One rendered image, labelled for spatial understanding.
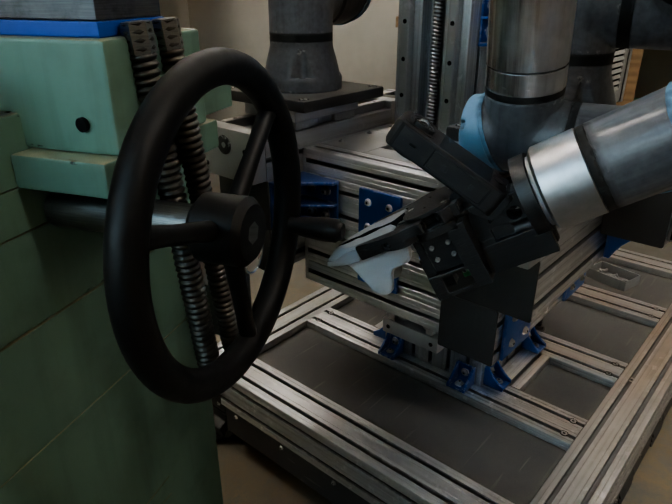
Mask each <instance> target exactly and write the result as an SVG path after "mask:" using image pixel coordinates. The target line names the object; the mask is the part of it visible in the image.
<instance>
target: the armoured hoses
mask: <svg viewBox="0 0 672 504"><path fill-rule="evenodd" d="M118 25H119V30H120V34H121V36H123V37H125V38H126V39H127V43H128V46H129V50H128V51H129V52H130V55H131V56H130V60H131V61H132V62H133V64H132V69H133V70H134V74H133V76H134V77H135V78H136V81H135V85H136V86H137V87H138V88H137V91H136V92H137V93H138V94H139V97H138V100H139V102H140V103H142V102H143V100H144V99H145V97H146V95H147V94H148V93H149V91H150V90H151V89H152V87H153V86H154V85H155V84H156V82H157V81H158V80H159V79H160V78H161V76H160V73H161V70H160V69H159V68H158V66H159V63H160V62H159V61H158V60H157V59H156V58H157V56H158V54H157V53H156V52H157V51H158V48H157V43H156V38H155V34H156V37H157V40H158V47H159V50H160V56H161V57H162V59H161V63H162V64H163V69H162V70H163V71H164V72H165V73H166V72H167V71H168V70H169V69H170V68H171V67H172V66H173V65H175V64H176V63H177V62H178V61H180V60H181V59H183V58H184V57H186V56H185V55H184V54H183V53H184V50H185V49H184V48H183V46H184V43H183V38H182V33H181V28H180V23H179V18H177V17H163V18H157V19H152V20H150V19H149V20H134V21H126V22H121V23H120V24H118ZM197 117H198V114H197V113H196V107H195V106H194V107H193V108H192V109H191V111H190V112H189V113H188V115H187V116H186V118H185V120H184V121H183V123H182V125H181V126H180V128H179V130H178V132H177V134H176V136H177V139H176V141H177V142H178V143H179V144H178V147H177V146H176V145H175V144H174V143H175V138H174V140H173V143H172V145H171V147H170V150H169V152H168V155H167V158H166V160H165V163H164V166H163V170H162V173H161V177H160V180H159V185H158V189H159V192H158V195H159V196H161V197H160V200H168V201H176V202H184V203H188V201H187V200H186V198H187V194H186V193H184V192H185V187H184V186H183V185H184V181H183V180H182V177H183V174H184V175H185V181H186V182H187V183H186V187H187V188H188V192H187V193H188V194H190V195H189V199H190V200H191V202H190V203H192V204H193V203H194V202H195V201H196V200H197V198H198V197H199V196H200V195H201V194H203V193H205V192H208V191H210V192H213V191H212V186H211V185H210V184H211V180H210V179H209V177H210V174H209V173H208V170H209V168H208V167H207V166H206V165H207V160H205V158H206V154H205V153H204V151H205V148H204V147H203V141H202V140H201V138H202V135H201V134H200V131H201V128H200V127H199V126H198V125H199V121H198V120H197ZM177 148H178V149H180V152H179V155H180V156H182V157H181V160H179V159H178V158H177V157H178V153H177V152H176V149H177ZM180 161H181V162H182V163H183V164H182V168H183V169H184V171H183V174H182V173H181V172H180V171H181V167H180V166H179V163H180ZM171 248H172V251H171V253H172V254H174V255H173V259H174V260H175V262H174V265H175V266H176V272H178V273H177V277H178V278H179V279H178V283H179V284H180V289H181V295H182V300H183V301H184V305H183V306H185V312H186V317H187V318H188V319H187V322H188V323H189V328H190V334H191V339H192V344H193V345H194V346H193V349H194V350H195V355H196V360H197V365H198V368H200V367H203V366H205V365H207V364H209V363H211V362H213V361H214V360H215V359H216V358H218V357H219V351H218V346H217V341H216V336H215V330H214V325H213V320H212V319H211V318H212V315H211V314H210V313H211V311H210V308H209V303H208V298H207V292H206V287H205V286H204V285H205V281H204V280H203V278H204V275H203V274H202V269H201V263H200V262H199V261H198V260H196V259H195V258H194V257H193V255H192V254H191V252H190V250H189V248H188V245H177V246H171ZM203 263H204V264H205V265H204V268H205V269H206V274H207V280H208V285H209V290H210V295H211V300H212V301H213V302H212V304H213V306H214V311H215V315H216V320H217V325H218V330H219V335H220V339H221V344H222V345H223V349H224V351H225V350H226V349H227V348H228V347H229V345H230V344H231V343H232V342H233V340H234V339H235V338H236V336H237V335H238V333H239V331H238V325H237V320H236V315H235V310H234V305H233V300H232V296H231V292H230V288H229V284H228V280H227V277H226V273H225V269H224V265H220V264H214V263H208V262H203Z"/></svg>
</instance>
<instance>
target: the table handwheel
mask: <svg viewBox="0 0 672 504"><path fill-rule="evenodd" d="M222 85H230V86H234V87H236V88H238V89H239V90H241V91H242V92H243V93H244V94H245V95H246V96H247V97H248V98H249V99H250V101H251V102H252V104H253V105H254V107H255V109H256V110H257V115H256V118H255V121H254V124H253V127H252V130H251V133H250V136H249V139H248V142H247V145H246V148H245V151H244V153H243V156H242V159H241V161H240V164H239V166H238V169H237V171H236V174H235V177H234V179H233V182H232V184H231V187H230V189H229V192H228V194H227V193H219V192H210V191H208V192H205V193H203V194H201V195H200V196H199V197H198V198H197V200H196V201H195V202H194V203H193V204H192V203H184V202H176V201H168V200H160V199H155V198H156V193H157V189H158V185H159V180H160V177H161V173H162V170H163V166H164V163H165V160H166V158H167V155H168V152H169V150H170V147H171V145H172V143H173V140H174V138H175V136H176V134H177V132H178V130H179V128H180V126H181V125H182V123H183V121H184V120H185V118H186V116H187V115H188V113H189V112H190V111H191V109H192V108H193V107H194V105H195V104H196V103H197V102H198V101H199V100H200V99H201V98H202V97H203V96H204V95H205V94H206V93H207V92H209V91H210V90H212V89H214V88H216V87H218V86H222ZM267 139H268V144H269V148H270V153H271V160H272V167H273V178H274V215H273V227H272V235H271V242H270V248H269V253H268V258H267V263H266V267H265V271H264V274H263V278H262V281H261V284H260V288H259V291H258V293H257V296H256V299H255V301H254V304H253V306H252V307H251V302H250V298H249V293H248V286H247V280H246V274H245V268H244V267H247V266H248V265H249V264H250V263H251V262H253V261H254V260H255V259H256V258H257V256H258V255H259V253H260V251H261V249H262V246H263V243H264V239H265V232H266V220H265V215H264V211H263V209H262V208H261V206H260V204H259V203H258V201H257V200H256V199H255V198H254V197H252V196H249V194H250V191H251V188H252V184H253V181H254V178H255V175H256V171H257V168H258V165H259V161H260V158H261V155H262V152H263V150H264V147H265V144H266V141H267ZM300 212H301V172H300V160H299V152H298V145H297V139H296V134H295V130H294V126H293V122H292V118H291V115H290V112H289V109H288V107H287V104H286V102H285V99H284V97H283V95H282V93H281V91H280V89H279V87H278V85H277V83H276V82H275V80H274V79H273V77H272V76H271V75H270V73H269V72H268V71H267V70H266V69H265V68H264V67H263V66H262V65H261V64H260V63H259V62H258V61H257V60H255V59H254V58H253V57H251V56H249V55H248V54H246V53H243V52H241V51H239V50H236V49H232V48H225V47H213V48H207V49H203V50H200V51H197V52H195V53H192V54H190V55H188V56H186V57H184V58H183V59H181V60H180V61H178V62H177V63H176V64H175V65H173V66H172V67H171V68H170V69H169V70H168V71H167V72H166V73H165V74H164V75H163V76H162V77H161V78H160V79H159V80H158V81H157V82H156V84H155V85H154V86H153V87H152V89H151V90H150V91H149V93H148V94H147V95H146V97H145V99H144V100H143V102H142V103H141V105H140V107H139V108H138V110H137V112H136V114H135V116H134V118H133V120H132V122H131V124H130V126H129V128H128V131H127V133H126V136H125V138H124V140H123V143H122V146H121V149H120V152H119V155H118V158H117V161H116V164H115V168H114V172H113V176H112V180H111V184H110V189H109V194H108V199H104V198H96V197H88V196H80V195H73V194H65V193H57V192H49V194H48V195H47V197H46V199H45V203H44V213H45V216H46V218H47V220H48V221H49V222H50V223H51V224H53V225H55V226H62V227H68V228H75V229H82V230H89V231H95V232H102V233H103V277H104V287H105V296H106V302H107V308H108V313H109V317H110V322H111V325H112V329H113V332H114V335H115V338H116V341H117V344H118V346H119V348H120V351H121V353H122V355H123V357H124V359H125V361H126V362H127V364H128V366H129V367H130V369H131V370H132V371H133V373H134V374H135V375H136V377H137V378H138V379H139V380H140V382H141V383H142V384H143V385H144V386H145V387H146V388H148V389H149V390H150V391H151V392H153V393H154V394H156V395H158V396H160V397H161V398H163V399H165V400H168V401H171V402H176V403H182V404H194V403H199V402H204V401H207V400H210V399H212V398H215V397H217V396H218V395H220V394H222V393H223V392H225V391H226V390H228V389H229V388H230V387H232V386H233V385H234V384H235V383H236V382H237V381H238V380H239V379H240V378H241V377H242V376H243V375H244V374H245V373H246V372H247V370H248V369H249V368H250V366H251V365H252V364H253V362H254V361H255V360H256V358H257V357H258V355H259V354H260V352H261V350H262V349H263V347H264V345H265V343H266V342H267V340H268V338H269V336H270V334H271V332H272V329H273V327H274V325H275V323H276V320H277V318H278V315H279V313H280V310H281V307H282V305H283V302H284V299H285V295H286V292H287V289H288V285H289V282H290V278H291V274H292V269H293V265H294V260H295V254H296V248H297V242H298V235H296V234H292V233H289V232H288V230H287V223H288V220H289V218H290V217H300ZM177 245H188V248H189V250H190V252H191V254H192V255H193V257H194V258H195V259H196V260H198V261H201V262H208V263H214V264H220V265H224V269H225V273H226V277H227V280H228V284H229V288H230V292H231V296H232V300H233V305H234V310H235V315H236V320H237V325H238V331H239V333H238V335H237V336H236V338H235V339H234V340H233V342H232V343H231V344H230V345H229V347H228V348H227V349H226V350H225V351H224V352H223V353H222V354H221V355H220V356H219V357H218V358H216V359H215V360H214V361H213V362H211V363H209V364H207V365H205V366H203V367H200V368H189V367H186V366H184V365H182V364H181V363H179V362H178V361H177V360H176V359H175V358H174V357H173V356H172V354H171V353H170V351H169V350H168V348H167V346H166V344H165V342H164V340H163V338H162V335H161V333H160V330H159V327H158V324H157V321H156V317H155V313H154V308H153V302H152V295H151V286H150V269H149V251H150V250H154V249H160V248H166V247H171V246H177Z"/></svg>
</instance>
